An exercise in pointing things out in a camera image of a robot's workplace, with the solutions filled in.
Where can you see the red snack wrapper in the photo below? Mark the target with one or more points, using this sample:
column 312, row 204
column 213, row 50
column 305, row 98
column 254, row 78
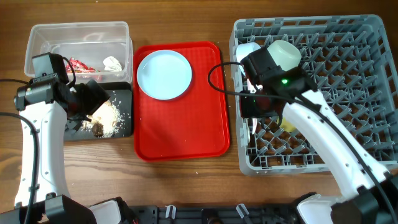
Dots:
column 82, row 70

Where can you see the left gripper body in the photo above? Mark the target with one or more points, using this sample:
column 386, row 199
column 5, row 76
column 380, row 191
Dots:
column 86, row 101

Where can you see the white plastic fork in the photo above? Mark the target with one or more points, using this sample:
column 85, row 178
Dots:
column 248, row 131

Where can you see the green bowl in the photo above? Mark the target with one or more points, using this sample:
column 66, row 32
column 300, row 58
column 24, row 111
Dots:
column 284, row 54

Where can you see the white plastic spoon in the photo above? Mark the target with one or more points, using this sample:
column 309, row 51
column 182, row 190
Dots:
column 254, row 126

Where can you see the white tissue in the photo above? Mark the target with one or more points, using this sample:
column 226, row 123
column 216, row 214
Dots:
column 111, row 64

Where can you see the yellow cup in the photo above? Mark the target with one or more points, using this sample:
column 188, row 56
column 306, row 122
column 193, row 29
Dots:
column 285, row 125

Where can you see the red serving tray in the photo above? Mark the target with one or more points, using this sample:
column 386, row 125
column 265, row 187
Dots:
column 193, row 125

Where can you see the grey dishwasher rack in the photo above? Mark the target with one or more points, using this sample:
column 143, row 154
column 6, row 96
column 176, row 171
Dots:
column 350, row 59

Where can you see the food scraps rice and peanuts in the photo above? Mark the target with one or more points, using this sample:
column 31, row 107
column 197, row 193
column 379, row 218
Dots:
column 108, row 120

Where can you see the light blue bowl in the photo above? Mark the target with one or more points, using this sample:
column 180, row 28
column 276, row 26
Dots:
column 244, row 50

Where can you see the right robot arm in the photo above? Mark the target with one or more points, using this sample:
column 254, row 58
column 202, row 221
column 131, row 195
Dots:
column 368, row 189

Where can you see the clear plastic waste bin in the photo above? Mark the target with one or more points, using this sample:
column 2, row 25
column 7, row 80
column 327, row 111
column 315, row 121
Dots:
column 88, row 42

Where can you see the light blue plate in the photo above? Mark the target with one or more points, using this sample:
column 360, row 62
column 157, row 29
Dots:
column 164, row 75

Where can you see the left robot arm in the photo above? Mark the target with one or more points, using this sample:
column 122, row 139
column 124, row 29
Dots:
column 44, row 109

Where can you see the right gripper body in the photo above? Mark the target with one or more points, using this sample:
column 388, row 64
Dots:
column 252, row 107

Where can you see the black waste tray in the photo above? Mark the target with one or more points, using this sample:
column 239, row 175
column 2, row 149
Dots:
column 121, row 98

